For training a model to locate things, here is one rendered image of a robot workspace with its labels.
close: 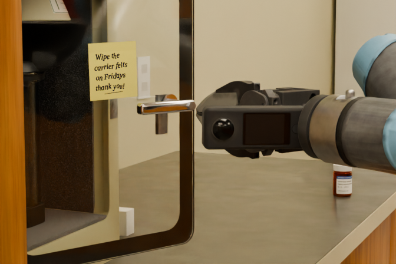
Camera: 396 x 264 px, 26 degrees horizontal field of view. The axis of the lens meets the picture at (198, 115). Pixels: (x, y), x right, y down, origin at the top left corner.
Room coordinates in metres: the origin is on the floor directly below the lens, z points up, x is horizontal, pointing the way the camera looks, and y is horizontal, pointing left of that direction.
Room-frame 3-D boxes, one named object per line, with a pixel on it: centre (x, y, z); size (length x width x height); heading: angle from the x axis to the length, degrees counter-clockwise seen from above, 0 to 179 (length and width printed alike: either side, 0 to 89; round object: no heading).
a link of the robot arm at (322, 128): (0.91, -0.16, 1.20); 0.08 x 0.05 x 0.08; 129
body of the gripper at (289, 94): (0.98, -0.11, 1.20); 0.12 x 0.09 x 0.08; 39
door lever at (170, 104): (1.17, 0.05, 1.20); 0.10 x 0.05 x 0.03; 129
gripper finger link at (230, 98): (1.06, -0.04, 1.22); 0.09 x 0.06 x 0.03; 39
